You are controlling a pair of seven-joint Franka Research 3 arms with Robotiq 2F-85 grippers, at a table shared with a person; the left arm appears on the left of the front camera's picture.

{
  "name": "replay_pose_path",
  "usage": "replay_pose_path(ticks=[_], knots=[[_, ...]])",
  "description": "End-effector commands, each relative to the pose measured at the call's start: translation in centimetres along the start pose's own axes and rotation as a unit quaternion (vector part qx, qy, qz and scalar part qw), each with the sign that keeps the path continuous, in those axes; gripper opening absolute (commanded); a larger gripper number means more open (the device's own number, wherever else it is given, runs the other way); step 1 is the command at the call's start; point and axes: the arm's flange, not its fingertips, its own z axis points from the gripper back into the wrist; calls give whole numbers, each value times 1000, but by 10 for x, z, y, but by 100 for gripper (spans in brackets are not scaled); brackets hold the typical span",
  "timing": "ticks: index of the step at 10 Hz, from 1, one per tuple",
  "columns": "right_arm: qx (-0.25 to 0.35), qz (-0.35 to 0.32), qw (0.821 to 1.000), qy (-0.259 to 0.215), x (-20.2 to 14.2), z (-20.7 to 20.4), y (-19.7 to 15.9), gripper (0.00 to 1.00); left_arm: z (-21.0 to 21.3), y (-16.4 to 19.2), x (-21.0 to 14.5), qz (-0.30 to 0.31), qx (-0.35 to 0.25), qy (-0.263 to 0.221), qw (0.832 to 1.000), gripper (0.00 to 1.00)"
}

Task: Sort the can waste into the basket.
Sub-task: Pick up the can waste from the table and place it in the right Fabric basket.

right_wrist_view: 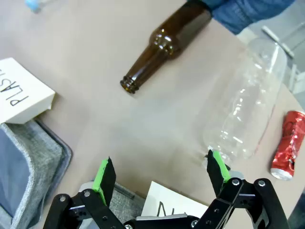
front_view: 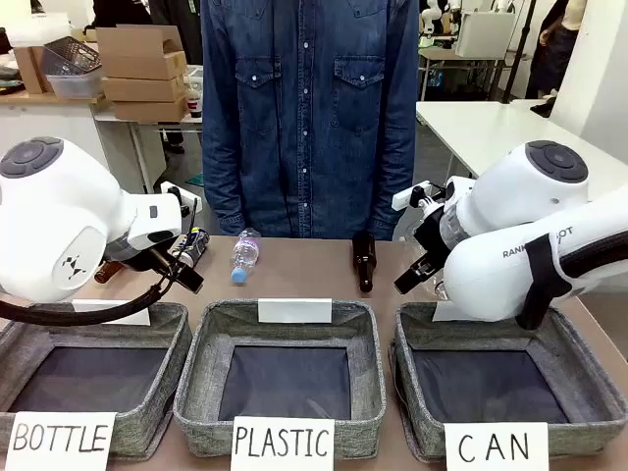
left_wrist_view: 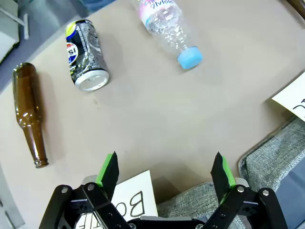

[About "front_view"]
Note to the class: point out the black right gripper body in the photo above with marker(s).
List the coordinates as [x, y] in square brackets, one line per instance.
[432, 240]

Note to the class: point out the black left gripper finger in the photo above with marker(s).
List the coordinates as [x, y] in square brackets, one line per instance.
[190, 281]
[179, 256]

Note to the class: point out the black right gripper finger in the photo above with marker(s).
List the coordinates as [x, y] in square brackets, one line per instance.
[426, 270]
[406, 280]

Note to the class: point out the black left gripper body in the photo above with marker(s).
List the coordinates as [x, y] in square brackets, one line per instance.
[156, 257]

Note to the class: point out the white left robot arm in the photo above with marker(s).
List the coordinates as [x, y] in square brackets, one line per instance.
[59, 216]

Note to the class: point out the person's right denim forearm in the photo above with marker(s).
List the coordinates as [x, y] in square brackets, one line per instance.
[221, 181]

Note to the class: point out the person's left denim forearm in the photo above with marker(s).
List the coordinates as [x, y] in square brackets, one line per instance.
[395, 181]

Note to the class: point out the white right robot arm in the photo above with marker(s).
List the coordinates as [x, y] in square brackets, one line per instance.
[510, 230]

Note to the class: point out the dark printed drink can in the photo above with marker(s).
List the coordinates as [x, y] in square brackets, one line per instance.
[197, 244]

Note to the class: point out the grey basket labelled plastic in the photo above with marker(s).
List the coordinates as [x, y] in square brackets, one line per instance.
[206, 353]

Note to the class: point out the grey basket labelled can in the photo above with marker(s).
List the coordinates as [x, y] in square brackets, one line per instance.
[579, 363]

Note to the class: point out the white paper label can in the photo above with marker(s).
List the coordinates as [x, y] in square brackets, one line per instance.
[495, 446]

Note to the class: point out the grey basket labelled bottle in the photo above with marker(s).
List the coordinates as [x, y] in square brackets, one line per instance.
[29, 402]

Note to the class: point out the clear glass bottle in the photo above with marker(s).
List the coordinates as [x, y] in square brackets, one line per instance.
[440, 288]

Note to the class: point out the dark brown glass bottle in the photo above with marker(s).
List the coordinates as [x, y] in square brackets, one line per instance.
[364, 260]

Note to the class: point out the blank white paper card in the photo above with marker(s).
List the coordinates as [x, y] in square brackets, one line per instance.
[132, 316]
[294, 311]
[444, 314]

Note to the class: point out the light brown glass bottle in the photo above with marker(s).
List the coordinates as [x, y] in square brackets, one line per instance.
[109, 271]

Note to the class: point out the clear plastic bottle blue cap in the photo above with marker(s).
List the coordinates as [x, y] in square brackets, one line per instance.
[244, 255]

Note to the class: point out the white table with cardboard boxes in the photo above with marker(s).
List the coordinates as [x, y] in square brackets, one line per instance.
[142, 142]

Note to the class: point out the white side table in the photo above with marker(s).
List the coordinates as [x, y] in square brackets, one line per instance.
[490, 132]

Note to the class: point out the flat cardboard box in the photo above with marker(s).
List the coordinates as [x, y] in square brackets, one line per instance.
[142, 89]
[149, 110]

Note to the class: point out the dark bottle behind boxes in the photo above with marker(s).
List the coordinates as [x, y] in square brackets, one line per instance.
[195, 100]

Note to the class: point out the person in denim shirt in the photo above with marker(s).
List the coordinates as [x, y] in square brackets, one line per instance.
[309, 118]

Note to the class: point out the wooden shelf table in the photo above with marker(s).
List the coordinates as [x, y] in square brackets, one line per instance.
[49, 113]

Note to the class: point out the grey background table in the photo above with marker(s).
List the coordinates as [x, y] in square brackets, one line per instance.
[456, 56]

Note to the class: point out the white paper label plastic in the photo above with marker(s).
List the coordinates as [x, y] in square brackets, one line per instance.
[282, 444]

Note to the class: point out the clear plastic storage bin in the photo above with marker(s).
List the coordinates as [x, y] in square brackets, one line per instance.
[76, 86]

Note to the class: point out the white paper label bottle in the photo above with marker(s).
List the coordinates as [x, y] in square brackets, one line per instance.
[61, 440]

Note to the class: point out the large open cardboard box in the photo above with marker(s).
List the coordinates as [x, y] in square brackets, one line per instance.
[137, 51]

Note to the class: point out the black tripod pole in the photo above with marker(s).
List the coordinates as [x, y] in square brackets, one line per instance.
[521, 49]

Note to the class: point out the white equipment box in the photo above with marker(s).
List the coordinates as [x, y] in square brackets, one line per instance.
[483, 34]

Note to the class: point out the black perforated tray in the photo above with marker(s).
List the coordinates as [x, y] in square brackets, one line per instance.
[71, 56]

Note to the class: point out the background white robot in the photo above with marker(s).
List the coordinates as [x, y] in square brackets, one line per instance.
[439, 15]

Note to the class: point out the small upright cardboard box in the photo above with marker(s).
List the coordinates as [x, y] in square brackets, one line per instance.
[29, 68]

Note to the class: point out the background person in dark apron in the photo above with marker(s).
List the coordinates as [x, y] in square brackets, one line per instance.
[557, 44]

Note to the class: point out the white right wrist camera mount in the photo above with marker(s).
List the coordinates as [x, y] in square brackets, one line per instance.
[417, 195]

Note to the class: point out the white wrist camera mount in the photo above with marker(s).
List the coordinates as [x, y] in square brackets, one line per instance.
[417, 195]
[177, 196]

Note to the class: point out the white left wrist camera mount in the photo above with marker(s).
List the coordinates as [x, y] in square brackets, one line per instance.
[177, 196]

